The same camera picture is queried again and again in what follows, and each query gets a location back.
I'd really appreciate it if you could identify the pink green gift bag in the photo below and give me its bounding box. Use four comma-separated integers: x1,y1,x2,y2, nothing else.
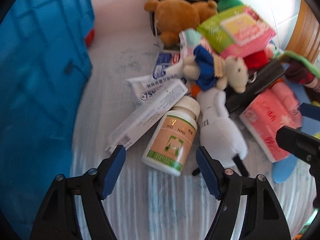
197,5,276,59

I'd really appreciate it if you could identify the blue plastic storage crate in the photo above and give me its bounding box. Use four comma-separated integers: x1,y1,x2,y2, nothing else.
1,0,94,239

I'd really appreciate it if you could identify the white snoopy plush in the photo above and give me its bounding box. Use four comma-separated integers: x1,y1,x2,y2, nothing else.
191,87,249,177

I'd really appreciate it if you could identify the red tissue pack on table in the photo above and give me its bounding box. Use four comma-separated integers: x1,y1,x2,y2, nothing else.
240,82,302,163

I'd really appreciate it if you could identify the white medicine bottle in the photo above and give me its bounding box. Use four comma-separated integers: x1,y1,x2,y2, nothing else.
142,96,200,177

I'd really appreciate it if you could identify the black folded umbrella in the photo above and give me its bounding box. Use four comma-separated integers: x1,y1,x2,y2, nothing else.
225,59,284,113

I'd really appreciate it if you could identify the red plastic basket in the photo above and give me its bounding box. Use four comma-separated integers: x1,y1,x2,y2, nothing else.
84,28,95,47

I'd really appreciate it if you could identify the wooden door frame right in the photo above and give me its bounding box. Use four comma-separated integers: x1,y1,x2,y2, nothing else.
286,0,320,63

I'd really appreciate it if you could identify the small bear blue dress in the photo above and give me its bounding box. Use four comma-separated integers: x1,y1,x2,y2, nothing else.
182,45,249,94

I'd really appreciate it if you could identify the lime green blue-eared plush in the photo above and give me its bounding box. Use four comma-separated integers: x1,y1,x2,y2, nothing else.
272,154,298,184

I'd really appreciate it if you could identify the toothpaste tube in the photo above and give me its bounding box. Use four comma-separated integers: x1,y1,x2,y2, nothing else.
125,74,178,107

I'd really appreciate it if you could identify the green cloth hat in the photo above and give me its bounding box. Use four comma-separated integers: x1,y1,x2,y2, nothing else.
277,50,320,78

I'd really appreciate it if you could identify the yellow duck green hat plush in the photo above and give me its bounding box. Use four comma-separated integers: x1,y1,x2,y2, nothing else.
217,0,244,12

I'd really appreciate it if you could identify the dark brown knit cloth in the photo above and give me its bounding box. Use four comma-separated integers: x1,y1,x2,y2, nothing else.
285,60,319,103

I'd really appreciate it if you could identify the white long toothpaste box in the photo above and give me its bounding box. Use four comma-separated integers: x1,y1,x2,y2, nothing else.
105,79,188,153

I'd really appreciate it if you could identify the brown teddy bear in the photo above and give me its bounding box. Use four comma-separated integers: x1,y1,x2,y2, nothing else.
144,0,217,47

